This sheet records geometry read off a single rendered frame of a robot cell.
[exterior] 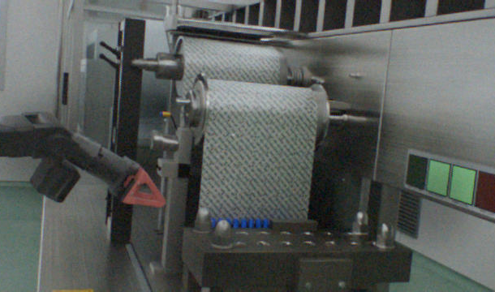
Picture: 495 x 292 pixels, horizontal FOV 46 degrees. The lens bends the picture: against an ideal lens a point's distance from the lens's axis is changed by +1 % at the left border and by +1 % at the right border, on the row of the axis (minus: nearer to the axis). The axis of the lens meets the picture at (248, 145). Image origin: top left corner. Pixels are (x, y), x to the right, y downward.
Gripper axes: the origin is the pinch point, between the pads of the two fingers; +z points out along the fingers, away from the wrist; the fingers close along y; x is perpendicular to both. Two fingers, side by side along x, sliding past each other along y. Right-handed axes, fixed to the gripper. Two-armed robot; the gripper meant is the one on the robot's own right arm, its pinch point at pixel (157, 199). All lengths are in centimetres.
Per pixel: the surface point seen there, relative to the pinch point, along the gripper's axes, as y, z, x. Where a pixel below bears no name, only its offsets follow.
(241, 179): 0.2, 12.0, 12.1
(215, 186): 0.2, 8.3, 8.0
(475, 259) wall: -225, 281, 63
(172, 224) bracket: -7.8, 7.8, -3.6
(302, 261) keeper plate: 21.9, 21.2, 6.1
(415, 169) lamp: 23.7, 29.0, 30.2
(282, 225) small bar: 6.3, 22.2, 9.2
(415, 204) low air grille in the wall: -301, 268, 83
